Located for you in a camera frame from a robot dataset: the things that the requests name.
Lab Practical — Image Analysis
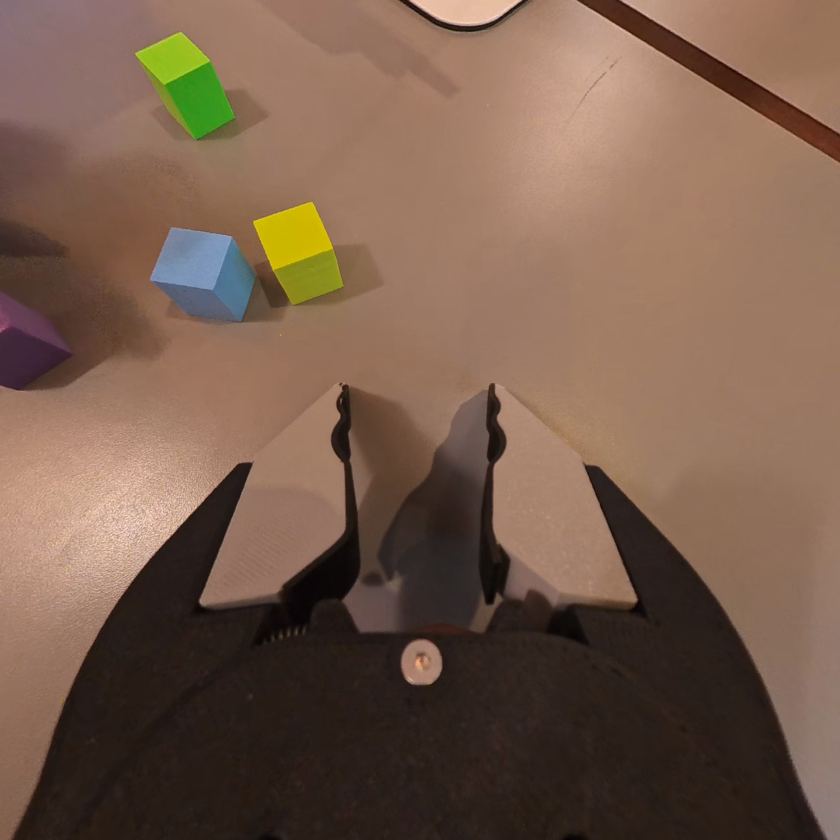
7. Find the green foam cube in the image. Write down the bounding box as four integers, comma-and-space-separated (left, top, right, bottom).
136, 33, 236, 140

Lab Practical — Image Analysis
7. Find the light blue foam cube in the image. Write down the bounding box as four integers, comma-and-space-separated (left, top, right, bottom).
150, 227, 257, 323

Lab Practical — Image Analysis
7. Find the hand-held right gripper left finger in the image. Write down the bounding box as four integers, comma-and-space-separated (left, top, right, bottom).
198, 383, 362, 610

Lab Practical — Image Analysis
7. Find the white document stand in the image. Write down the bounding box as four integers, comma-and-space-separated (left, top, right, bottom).
400, 0, 529, 32

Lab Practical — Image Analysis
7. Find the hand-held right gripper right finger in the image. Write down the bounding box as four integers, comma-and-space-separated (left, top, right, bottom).
479, 383, 639, 616

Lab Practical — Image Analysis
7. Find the purple foam cube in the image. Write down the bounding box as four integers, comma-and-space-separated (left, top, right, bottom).
0, 292, 73, 391

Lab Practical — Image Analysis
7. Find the yellow foam cube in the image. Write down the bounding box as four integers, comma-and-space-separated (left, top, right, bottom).
253, 202, 344, 306

